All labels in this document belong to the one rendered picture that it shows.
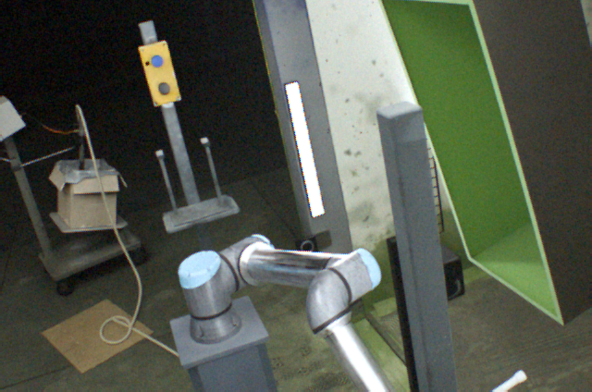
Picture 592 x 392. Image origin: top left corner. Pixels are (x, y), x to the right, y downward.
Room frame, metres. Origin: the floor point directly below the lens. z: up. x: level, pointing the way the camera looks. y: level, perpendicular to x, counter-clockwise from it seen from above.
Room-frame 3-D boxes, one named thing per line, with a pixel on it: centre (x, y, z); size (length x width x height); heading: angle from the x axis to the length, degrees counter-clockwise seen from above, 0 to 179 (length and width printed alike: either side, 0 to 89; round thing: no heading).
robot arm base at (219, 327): (2.00, 0.41, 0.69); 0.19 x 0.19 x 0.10
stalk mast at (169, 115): (2.89, 0.52, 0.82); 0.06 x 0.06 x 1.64; 14
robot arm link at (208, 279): (2.01, 0.40, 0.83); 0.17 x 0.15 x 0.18; 125
